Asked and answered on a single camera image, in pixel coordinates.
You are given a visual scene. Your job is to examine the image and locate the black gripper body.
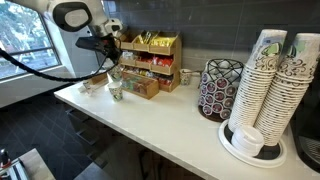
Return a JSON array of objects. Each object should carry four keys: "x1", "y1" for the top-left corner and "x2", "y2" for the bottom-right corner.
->
[{"x1": 99, "y1": 34, "x2": 123, "y2": 63}]

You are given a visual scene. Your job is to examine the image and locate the patterned paper cup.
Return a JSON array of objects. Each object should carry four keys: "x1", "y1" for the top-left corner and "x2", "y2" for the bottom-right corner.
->
[
  {"x1": 107, "y1": 81, "x2": 124, "y2": 103},
  {"x1": 108, "y1": 65, "x2": 125, "y2": 83}
]

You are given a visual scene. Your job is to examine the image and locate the small patterned cup with stirrers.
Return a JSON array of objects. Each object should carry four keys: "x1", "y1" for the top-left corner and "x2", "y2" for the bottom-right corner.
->
[{"x1": 179, "y1": 68, "x2": 194, "y2": 86}]

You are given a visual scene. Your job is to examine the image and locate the round white cup tray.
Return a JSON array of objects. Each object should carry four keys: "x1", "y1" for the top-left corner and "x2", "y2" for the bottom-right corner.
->
[{"x1": 218, "y1": 119, "x2": 288, "y2": 169}]

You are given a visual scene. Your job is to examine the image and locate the tall stack of paper cups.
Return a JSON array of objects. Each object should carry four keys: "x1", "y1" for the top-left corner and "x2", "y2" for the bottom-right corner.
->
[
  {"x1": 227, "y1": 28, "x2": 288, "y2": 133},
  {"x1": 253, "y1": 32, "x2": 320, "y2": 147}
]

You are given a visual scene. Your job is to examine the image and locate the stack of white cup lids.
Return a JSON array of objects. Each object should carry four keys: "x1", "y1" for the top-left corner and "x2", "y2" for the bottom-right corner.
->
[{"x1": 231, "y1": 124, "x2": 265, "y2": 158}]

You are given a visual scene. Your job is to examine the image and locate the small wooden sugar packet tray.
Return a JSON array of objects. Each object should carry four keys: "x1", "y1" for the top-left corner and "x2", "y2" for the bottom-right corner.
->
[{"x1": 78, "y1": 71, "x2": 110, "y2": 96}]

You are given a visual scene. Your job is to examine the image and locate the wooden tea bag box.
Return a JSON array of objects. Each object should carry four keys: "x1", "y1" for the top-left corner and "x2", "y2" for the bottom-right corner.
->
[{"x1": 120, "y1": 71, "x2": 160, "y2": 100}]

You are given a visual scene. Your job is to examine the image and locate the yellow green tea packets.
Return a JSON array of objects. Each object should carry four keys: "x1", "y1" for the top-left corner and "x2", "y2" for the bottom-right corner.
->
[{"x1": 137, "y1": 31, "x2": 154, "y2": 45}]

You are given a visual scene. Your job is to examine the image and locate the wide wooden tiered organizer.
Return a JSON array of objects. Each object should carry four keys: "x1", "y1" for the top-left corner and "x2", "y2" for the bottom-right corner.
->
[{"x1": 118, "y1": 30, "x2": 183, "y2": 93}]

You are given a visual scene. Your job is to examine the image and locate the red packets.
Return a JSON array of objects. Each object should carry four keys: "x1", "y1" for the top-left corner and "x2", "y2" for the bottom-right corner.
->
[{"x1": 151, "y1": 55, "x2": 174, "y2": 68}]

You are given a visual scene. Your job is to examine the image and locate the yellow sweetener packets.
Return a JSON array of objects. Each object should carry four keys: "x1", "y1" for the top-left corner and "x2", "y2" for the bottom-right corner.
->
[{"x1": 150, "y1": 35, "x2": 177, "y2": 48}]

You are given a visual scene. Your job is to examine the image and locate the light wooden side table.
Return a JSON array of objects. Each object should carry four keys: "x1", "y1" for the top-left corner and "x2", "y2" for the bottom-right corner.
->
[{"x1": 18, "y1": 148, "x2": 56, "y2": 180}]

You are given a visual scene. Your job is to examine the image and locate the dark coffee machine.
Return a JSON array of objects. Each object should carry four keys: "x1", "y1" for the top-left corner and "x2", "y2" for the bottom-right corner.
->
[{"x1": 289, "y1": 61, "x2": 320, "y2": 174}]

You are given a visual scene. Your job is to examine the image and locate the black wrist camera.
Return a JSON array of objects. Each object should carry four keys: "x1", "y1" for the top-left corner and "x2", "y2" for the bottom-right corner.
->
[{"x1": 75, "y1": 35, "x2": 111, "y2": 55}]

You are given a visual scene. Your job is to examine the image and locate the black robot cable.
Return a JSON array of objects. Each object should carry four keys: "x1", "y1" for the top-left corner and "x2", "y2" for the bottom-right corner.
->
[{"x1": 0, "y1": 48, "x2": 116, "y2": 83}]

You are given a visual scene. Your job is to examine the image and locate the dark lower cabinet with handles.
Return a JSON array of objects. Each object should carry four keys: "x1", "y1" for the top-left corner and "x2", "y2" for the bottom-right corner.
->
[{"x1": 64, "y1": 99, "x2": 204, "y2": 180}]

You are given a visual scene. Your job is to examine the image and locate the window with grey frame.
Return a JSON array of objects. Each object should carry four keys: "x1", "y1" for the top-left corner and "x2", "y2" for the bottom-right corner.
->
[{"x1": 0, "y1": 0, "x2": 63, "y2": 82}]

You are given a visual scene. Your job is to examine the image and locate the black wire coffee pod holder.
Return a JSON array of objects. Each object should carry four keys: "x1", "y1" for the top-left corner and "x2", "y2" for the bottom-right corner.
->
[{"x1": 197, "y1": 58, "x2": 245, "y2": 123}]

